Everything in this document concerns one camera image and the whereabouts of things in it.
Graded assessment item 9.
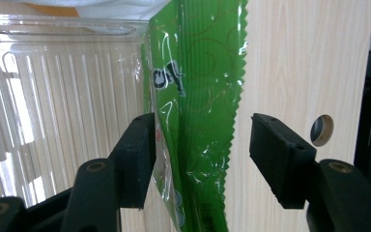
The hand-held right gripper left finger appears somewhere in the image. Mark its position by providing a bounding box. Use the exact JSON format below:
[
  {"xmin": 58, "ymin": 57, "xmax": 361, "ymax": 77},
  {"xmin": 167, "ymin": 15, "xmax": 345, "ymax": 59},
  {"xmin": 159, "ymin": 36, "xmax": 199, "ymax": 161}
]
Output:
[{"xmin": 108, "ymin": 112, "xmax": 157, "ymax": 210}]

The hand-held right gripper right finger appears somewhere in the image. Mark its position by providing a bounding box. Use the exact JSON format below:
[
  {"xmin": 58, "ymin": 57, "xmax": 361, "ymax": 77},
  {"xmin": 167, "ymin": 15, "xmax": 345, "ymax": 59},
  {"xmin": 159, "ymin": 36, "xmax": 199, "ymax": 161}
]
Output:
[{"xmin": 248, "ymin": 112, "xmax": 318, "ymax": 210}]

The clear plastic storage bin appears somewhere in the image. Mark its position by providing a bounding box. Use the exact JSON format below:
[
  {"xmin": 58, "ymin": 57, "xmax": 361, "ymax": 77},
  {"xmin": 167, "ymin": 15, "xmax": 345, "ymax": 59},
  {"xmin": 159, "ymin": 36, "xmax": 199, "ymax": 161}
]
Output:
[{"xmin": 0, "ymin": 13, "xmax": 157, "ymax": 232}]

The green snack packet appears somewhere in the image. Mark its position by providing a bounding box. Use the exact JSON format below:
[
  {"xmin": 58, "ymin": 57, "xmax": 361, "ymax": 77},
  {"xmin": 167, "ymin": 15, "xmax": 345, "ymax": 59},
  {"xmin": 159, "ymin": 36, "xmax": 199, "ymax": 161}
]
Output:
[{"xmin": 140, "ymin": 0, "xmax": 249, "ymax": 232}]

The white and orange snack packet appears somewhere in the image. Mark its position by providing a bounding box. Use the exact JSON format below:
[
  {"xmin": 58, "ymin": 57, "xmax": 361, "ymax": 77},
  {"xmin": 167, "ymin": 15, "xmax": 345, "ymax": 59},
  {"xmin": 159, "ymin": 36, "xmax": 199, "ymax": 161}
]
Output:
[{"xmin": 8, "ymin": 0, "xmax": 172, "ymax": 21}]

